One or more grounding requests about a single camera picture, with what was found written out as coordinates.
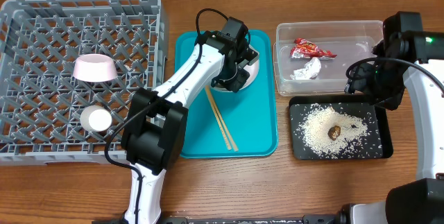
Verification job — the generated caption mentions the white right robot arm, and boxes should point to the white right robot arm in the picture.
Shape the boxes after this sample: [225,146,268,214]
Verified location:
[335,11,443,224]

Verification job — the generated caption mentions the black plastic tray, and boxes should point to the black plastic tray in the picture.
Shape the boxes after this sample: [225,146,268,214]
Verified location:
[288,94,394,161]

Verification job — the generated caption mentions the pink white small plate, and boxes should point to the pink white small plate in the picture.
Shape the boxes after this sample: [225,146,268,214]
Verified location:
[73,53,117,83]

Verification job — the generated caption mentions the red snack wrapper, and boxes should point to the red snack wrapper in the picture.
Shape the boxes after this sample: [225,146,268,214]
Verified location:
[290,38,336,60]

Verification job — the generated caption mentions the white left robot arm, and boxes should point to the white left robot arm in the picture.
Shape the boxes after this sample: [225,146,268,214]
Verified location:
[121,17,259,223]

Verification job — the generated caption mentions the white tissue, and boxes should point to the white tissue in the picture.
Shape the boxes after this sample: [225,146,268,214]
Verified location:
[290,58,322,80]

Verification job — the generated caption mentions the teal serving tray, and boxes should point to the teal serving tray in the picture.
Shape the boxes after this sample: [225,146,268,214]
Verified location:
[181,30,278,159]

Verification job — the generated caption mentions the wooden chopstick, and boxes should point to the wooden chopstick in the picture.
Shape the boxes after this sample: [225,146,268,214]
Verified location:
[205,85,232,150]
[214,100,239,152]

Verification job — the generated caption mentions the clear plastic container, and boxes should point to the clear plastic container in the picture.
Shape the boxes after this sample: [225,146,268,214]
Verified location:
[273,20,383,96]

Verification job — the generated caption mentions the grey dishwasher rack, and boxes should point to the grey dishwasher rack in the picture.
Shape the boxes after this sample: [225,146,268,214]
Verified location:
[1,0,169,166]

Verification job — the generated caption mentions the brown food scrap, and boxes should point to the brown food scrap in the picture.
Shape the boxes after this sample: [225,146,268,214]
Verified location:
[327,126,341,141]

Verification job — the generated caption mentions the large white plate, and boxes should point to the large white plate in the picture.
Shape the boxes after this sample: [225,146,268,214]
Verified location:
[210,45,260,92]

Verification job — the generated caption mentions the white rice grains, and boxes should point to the white rice grains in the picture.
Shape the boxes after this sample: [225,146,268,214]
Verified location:
[293,103,382,159]

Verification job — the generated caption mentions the white paper cup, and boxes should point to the white paper cup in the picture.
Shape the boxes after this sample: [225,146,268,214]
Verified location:
[80,105,112,132]

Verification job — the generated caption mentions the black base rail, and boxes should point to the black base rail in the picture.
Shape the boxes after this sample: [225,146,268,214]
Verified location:
[92,207,348,224]

